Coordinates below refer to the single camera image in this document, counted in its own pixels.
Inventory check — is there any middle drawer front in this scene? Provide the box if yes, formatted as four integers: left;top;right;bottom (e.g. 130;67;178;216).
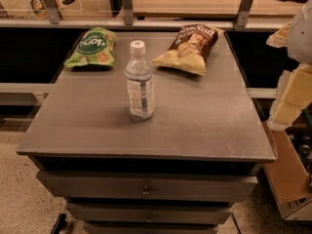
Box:
66;203;230;225

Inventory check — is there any green rice chip bag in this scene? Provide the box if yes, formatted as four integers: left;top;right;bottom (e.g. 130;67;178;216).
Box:
64;26;117;68

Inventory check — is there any clear plastic bin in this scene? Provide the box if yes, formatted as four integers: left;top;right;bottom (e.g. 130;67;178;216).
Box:
0;0;82;20

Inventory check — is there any clear plastic water bottle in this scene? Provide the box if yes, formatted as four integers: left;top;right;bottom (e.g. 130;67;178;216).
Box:
124;40;154;120

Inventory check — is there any top drawer front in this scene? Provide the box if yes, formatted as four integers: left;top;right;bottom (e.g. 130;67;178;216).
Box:
37;171;257;203

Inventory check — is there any cardboard box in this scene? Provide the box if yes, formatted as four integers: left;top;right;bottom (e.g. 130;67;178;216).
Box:
263;122;312;221

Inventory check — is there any drawer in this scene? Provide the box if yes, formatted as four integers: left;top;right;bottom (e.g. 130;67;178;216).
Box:
37;171;257;203
66;203;230;225

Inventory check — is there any brown sea salt chip bag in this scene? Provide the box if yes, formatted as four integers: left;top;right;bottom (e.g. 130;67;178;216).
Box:
152;24;223;76

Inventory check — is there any grey drawer cabinet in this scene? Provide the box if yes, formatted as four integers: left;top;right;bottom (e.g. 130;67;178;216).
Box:
18;32;275;234

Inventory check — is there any metal shelf rail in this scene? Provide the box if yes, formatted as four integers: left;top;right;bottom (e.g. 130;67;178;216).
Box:
0;18;285;31

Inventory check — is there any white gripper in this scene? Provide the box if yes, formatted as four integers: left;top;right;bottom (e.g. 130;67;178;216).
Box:
266;0;312;131

